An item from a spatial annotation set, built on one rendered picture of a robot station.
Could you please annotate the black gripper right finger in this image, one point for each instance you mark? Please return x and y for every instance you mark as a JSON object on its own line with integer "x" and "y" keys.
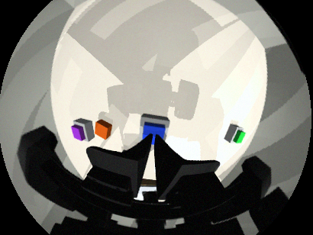
{"x": 170, "y": 166}

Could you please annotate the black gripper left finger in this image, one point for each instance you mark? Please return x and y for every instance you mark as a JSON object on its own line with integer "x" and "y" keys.
{"x": 131, "y": 163}

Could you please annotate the blue button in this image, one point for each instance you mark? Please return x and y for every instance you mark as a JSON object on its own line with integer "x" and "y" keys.
{"x": 153, "y": 124}

